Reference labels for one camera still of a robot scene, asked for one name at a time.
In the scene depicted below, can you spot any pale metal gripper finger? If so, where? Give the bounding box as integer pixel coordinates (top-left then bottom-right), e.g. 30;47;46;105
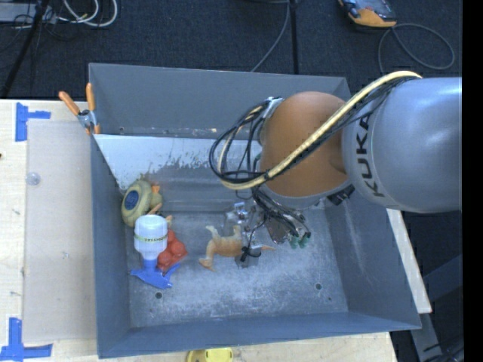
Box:
235;244;263;269
224;201;251;238

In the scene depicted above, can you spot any tan toy animal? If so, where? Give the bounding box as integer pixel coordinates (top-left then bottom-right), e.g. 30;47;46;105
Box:
198;224;277;272

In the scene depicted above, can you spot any grey metal bin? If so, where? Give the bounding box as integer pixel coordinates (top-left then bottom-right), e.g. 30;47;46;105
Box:
88;63;423;360

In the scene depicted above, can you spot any white and blue spray bottle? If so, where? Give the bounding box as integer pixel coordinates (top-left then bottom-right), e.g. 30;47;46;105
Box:
129;213;183;290

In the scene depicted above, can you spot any yellow-green round tape measure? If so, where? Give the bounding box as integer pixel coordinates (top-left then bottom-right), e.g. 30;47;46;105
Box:
120;179;165;229

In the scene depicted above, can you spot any pale wood flat board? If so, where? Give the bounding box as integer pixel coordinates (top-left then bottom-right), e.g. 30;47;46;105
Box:
21;118;100;345

